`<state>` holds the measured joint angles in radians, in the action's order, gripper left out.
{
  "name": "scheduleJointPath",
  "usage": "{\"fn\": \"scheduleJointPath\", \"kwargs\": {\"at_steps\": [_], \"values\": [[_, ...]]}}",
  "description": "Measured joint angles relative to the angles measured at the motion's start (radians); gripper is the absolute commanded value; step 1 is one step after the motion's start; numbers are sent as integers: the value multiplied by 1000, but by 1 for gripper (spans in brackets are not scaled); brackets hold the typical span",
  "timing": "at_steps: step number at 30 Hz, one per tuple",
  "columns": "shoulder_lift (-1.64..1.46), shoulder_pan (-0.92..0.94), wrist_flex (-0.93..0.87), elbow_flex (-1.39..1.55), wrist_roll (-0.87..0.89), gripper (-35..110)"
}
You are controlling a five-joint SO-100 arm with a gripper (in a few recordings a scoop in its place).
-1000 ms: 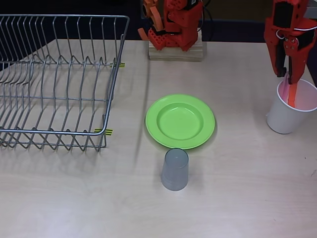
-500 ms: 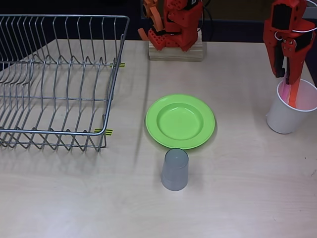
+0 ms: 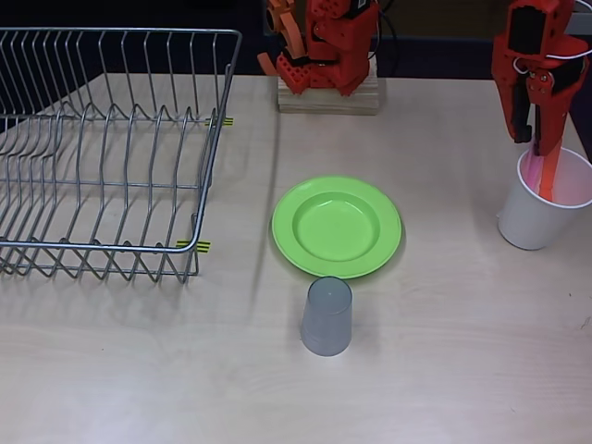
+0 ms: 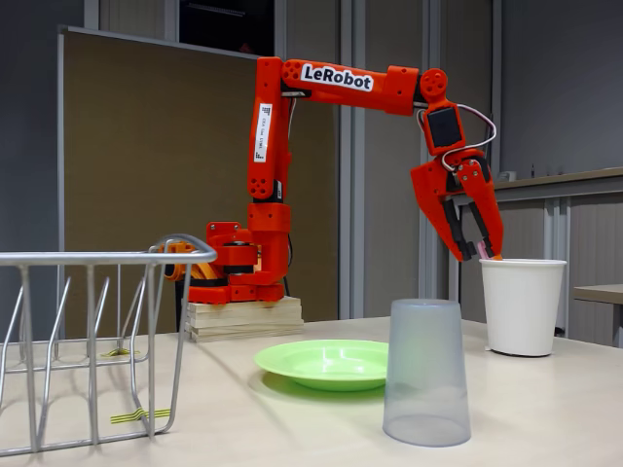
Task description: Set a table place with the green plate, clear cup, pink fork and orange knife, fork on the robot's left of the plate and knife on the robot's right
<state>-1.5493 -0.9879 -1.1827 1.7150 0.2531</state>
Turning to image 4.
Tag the pink plastic fork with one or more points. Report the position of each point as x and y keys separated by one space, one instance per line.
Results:
x=483 y=252

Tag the translucent grey plastic cup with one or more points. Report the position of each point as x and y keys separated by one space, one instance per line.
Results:
x=426 y=379

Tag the green plastic plate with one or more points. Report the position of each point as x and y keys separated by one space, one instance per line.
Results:
x=321 y=365

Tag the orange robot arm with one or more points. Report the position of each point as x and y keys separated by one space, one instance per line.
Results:
x=267 y=146

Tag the small white container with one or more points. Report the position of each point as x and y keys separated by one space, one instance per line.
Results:
x=508 y=176

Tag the grey leaning bar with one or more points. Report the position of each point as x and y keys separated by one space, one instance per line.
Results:
x=487 y=135

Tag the white paper cup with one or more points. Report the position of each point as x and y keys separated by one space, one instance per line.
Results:
x=521 y=311

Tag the grey low cabinet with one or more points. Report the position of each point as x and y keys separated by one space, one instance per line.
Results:
x=594 y=228

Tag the grey side table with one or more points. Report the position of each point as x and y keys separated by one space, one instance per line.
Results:
x=601 y=293

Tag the wooden base block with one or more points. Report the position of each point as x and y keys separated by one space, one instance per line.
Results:
x=243 y=321

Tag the light orange table clamp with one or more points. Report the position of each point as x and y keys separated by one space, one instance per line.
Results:
x=182 y=247

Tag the brown partition board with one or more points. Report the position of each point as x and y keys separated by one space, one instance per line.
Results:
x=146 y=170

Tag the yellow black tape marker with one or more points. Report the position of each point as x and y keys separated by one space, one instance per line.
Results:
x=119 y=353
x=124 y=417

